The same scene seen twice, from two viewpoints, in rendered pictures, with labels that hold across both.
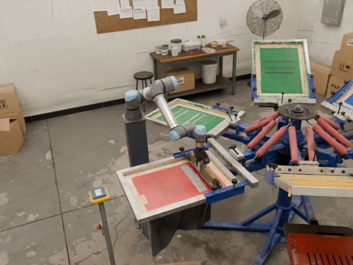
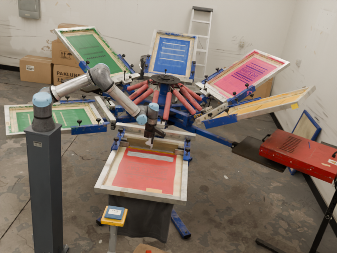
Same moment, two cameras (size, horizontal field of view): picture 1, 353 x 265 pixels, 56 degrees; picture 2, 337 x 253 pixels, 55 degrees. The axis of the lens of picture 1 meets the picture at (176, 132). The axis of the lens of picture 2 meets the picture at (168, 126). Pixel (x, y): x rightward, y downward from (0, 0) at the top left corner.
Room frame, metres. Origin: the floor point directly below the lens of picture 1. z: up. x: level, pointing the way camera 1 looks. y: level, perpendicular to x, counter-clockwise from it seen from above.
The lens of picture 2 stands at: (1.12, 1.84, 2.25)
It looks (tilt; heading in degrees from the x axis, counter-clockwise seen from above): 25 degrees down; 292
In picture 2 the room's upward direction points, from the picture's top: 8 degrees clockwise
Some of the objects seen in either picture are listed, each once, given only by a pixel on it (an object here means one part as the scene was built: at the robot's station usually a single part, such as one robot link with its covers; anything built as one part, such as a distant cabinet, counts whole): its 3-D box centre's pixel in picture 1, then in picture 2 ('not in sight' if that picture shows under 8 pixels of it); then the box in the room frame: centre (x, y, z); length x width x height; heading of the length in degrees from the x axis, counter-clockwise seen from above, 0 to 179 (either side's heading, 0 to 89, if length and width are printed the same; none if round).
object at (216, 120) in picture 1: (202, 113); (71, 107); (2.93, -0.26, 1.05); 1.08 x 0.61 x 0.23; 51
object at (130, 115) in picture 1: (133, 111); (43, 120); (2.63, 0.37, 1.25); 0.15 x 0.15 x 0.10
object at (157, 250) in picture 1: (182, 224); not in sight; (1.77, -0.01, 0.74); 0.46 x 0.04 x 0.42; 111
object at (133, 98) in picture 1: (132, 99); (42, 104); (2.64, 0.36, 1.37); 0.13 x 0.12 x 0.14; 124
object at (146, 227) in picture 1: (142, 215); (139, 215); (1.88, 0.28, 0.74); 0.45 x 0.03 x 0.43; 21
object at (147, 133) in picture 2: (200, 152); (150, 129); (2.08, -0.17, 1.15); 0.09 x 0.08 x 0.12; 21
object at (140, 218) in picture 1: (177, 180); (148, 163); (1.98, 0.01, 0.97); 0.79 x 0.58 x 0.04; 111
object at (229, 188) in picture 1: (224, 192); (186, 152); (1.81, -0.31, 0.97); 0.30 x 0.05 x 0.07; 111
